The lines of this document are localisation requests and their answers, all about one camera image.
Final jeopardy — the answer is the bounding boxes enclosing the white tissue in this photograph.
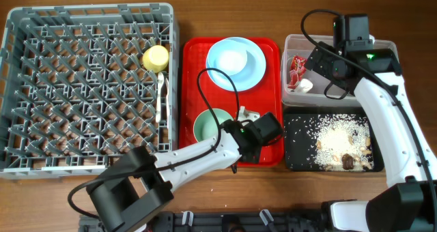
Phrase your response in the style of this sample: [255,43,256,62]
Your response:
[294,78,313,93]

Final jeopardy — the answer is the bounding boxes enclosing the red snack wrapper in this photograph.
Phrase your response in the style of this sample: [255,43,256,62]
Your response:
[287,55,307,89]

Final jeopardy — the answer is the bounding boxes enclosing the green bowl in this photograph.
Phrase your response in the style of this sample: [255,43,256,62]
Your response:
[193,108,232,142]

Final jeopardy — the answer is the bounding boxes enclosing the light blue plate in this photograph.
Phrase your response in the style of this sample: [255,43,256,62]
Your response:
[206,37,266,91]

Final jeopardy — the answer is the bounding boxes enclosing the light blue bowl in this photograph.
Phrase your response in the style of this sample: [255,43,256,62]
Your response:
[207,39,248,76]

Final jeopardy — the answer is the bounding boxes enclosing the white plastic fork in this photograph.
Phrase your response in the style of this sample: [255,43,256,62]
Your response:
[165,78,171,138]

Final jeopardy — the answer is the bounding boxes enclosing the white plastic spoon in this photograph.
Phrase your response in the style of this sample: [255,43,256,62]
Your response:
[156,72,165,124]

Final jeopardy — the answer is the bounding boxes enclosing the yellow plastic cup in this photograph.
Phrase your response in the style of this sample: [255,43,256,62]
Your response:
[142,45,169,73]

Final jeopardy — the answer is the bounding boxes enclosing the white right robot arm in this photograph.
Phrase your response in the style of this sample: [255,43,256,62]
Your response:
[304,11,436,231]

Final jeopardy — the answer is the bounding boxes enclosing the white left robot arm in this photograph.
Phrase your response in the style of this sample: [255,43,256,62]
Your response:
[86,113,283,231]

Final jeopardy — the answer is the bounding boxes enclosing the black waste tray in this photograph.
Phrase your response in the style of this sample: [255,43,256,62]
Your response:
[283,105,385,173]

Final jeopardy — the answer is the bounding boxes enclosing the grey dishwasher rack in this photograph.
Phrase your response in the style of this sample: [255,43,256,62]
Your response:
[1,3,180,179]

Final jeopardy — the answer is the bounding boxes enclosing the clear plastic bin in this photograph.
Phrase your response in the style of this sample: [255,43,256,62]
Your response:
[280,33,400,107]

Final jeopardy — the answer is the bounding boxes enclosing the red serving tray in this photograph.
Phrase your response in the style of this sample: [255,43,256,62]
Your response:
[178,37,284,167]

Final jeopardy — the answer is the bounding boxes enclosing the rice and food scraps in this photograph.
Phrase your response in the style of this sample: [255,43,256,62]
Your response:
[286,114,375,172]

